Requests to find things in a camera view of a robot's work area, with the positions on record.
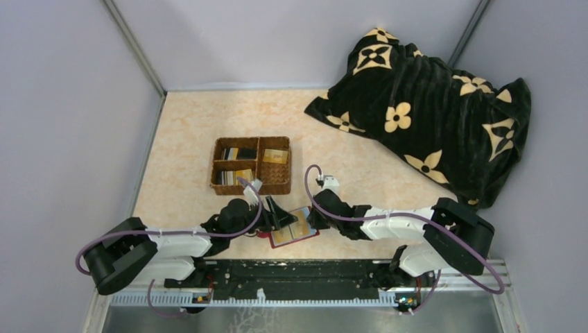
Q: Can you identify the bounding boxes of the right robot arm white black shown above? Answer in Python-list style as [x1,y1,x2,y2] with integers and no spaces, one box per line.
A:
[309,189,495,278]

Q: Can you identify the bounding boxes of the red leather card holder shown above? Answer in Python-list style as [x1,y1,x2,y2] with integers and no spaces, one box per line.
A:
[256,207,320,248]

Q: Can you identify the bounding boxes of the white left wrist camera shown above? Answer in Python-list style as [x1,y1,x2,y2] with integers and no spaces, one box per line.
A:
[243,179,263,206]

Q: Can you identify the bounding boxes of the cards in upper compartment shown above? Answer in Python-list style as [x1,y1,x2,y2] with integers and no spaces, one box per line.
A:
[221,147,257,161]

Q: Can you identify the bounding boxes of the aluminium frame rail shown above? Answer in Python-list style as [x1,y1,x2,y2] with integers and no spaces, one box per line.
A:
[108,259,511,309]

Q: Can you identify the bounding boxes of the brown wicker basket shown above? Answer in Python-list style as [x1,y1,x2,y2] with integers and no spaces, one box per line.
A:
[209,136,292,196]

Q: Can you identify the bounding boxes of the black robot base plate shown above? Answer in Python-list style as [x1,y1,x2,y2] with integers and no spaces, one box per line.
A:
[164,259,435,301]

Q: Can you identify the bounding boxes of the cards in lower compartment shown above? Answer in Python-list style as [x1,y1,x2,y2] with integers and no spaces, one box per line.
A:
[216,171,238,186]

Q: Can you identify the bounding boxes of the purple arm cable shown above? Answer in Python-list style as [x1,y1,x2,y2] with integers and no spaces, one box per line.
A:
[75,176,263,321]
[304,164,506,316]

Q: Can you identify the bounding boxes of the cards in compartment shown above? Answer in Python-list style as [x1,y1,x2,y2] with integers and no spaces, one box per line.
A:
[221,147,257,161]
[216,171,238,186]

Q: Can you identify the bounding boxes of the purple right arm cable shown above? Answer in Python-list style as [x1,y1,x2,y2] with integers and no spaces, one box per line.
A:
[304,164,506,316]

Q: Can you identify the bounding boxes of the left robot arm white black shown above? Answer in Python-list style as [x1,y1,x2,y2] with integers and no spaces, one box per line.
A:
[77,196,298,295]

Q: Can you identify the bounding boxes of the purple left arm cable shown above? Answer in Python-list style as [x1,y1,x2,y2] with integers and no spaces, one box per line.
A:
[75,176,263,321]

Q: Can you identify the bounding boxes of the black floral blanket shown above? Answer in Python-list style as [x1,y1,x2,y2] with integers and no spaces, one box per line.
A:
[305,27,532,210]

